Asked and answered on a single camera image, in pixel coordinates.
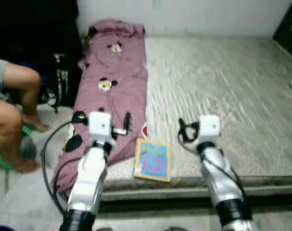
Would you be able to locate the blue yellow children's book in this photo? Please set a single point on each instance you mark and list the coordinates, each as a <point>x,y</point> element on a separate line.
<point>152,160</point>

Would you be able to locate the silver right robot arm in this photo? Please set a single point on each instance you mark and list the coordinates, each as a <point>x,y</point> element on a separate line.
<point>220,178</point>

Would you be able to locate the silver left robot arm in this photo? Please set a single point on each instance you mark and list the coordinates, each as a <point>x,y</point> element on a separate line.
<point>88,183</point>

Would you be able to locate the white quilted mattress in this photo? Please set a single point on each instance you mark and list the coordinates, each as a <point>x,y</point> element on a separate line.
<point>222,96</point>

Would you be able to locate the pink cartoon print blanket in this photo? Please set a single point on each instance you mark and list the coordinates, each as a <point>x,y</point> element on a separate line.
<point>112,67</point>

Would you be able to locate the dotted fabric bed base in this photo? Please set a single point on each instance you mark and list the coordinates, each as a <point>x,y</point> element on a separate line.
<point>208,193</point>

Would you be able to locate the black bag with white print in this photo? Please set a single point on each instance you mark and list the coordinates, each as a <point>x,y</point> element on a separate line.
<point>66,82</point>

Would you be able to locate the grey right robot leg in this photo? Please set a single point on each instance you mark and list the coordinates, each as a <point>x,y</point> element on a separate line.
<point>175,229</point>

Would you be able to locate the grey robot leg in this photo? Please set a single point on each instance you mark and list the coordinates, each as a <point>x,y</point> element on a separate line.
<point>103,229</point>
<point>175,229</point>

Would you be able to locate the grey left robot leg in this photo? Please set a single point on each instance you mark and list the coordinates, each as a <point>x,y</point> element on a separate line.
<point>103,229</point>

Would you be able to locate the person in grey shorts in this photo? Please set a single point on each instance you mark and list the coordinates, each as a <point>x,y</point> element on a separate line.
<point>13,125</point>

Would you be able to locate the blue bag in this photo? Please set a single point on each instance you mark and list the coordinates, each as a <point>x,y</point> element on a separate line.
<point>30,66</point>

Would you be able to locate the dark tufted headboard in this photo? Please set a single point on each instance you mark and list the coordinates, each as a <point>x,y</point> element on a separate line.
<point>287,26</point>

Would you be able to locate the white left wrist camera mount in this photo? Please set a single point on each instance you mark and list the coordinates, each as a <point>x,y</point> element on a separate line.
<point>100,127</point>

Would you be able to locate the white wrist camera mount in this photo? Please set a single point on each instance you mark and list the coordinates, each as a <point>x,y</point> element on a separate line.
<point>209,129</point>
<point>100,127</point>

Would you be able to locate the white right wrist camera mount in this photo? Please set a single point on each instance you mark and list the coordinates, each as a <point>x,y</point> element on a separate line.
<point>209,129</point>

